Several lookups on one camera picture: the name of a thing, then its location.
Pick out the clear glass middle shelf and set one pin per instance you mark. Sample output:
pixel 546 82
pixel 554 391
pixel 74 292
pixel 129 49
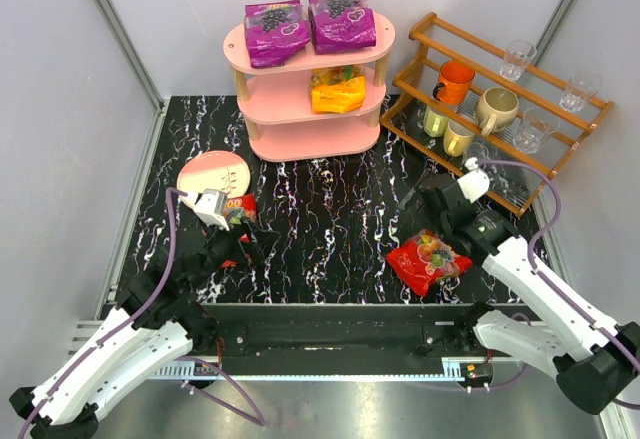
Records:
pixel 536 126

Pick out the cream yellow mug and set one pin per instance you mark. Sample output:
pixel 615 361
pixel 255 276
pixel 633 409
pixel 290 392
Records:
pixel 457 139

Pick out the pink three-tier shelf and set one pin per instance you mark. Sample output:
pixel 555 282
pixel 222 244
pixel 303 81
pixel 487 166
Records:
pixel 276 103

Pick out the clear glass top right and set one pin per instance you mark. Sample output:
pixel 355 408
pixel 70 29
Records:
pixel 581 87

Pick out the red candy bag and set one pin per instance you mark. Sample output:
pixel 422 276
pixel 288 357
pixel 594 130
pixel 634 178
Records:
pixel 424 259
pixel 240 208

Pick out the purple candy bag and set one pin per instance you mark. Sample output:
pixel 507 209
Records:
pixel 339 26
pixel 274 32

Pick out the beige round mug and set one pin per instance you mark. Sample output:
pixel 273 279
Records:
pixel 496 110

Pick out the green-yellow mug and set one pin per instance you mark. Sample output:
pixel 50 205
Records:
pixel 434 123

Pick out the small clear glass bottom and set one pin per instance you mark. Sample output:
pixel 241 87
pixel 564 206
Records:
pixel 475 150

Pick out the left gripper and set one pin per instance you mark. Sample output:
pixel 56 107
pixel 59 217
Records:
pixel 240 234

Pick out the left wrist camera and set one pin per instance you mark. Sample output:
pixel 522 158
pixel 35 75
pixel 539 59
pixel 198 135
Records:
pixel 208 206

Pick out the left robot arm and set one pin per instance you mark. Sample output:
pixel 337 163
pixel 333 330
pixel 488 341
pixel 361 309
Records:
pixel 157 319

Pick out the purple candy bag back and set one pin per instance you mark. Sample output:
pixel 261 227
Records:
pixel 274 32

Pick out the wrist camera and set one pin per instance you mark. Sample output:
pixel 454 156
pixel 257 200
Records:
pixel 208 206
pixel 475 183

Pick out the orange candy bag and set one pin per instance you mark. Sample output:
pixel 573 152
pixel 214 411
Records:
pixel 337 90

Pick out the purple candy bag front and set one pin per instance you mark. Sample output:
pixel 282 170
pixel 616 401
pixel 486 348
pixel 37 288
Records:
pixel 339 26

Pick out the wooden cup rack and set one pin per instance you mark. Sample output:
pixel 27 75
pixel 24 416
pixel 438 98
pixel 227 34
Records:
pixel 440 41

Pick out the orange mug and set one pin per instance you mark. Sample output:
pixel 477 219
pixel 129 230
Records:
pixel 454 82

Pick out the clear glass top left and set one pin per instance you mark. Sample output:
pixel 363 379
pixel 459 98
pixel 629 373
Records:
pixel 518 55

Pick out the pink round plate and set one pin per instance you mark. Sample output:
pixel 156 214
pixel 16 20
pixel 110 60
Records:
pixel 220 170

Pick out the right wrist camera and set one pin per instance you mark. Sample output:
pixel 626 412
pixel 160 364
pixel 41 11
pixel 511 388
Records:
pixel 475 183

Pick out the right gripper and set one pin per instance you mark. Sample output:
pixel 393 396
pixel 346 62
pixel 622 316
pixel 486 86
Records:
pixel 439 200

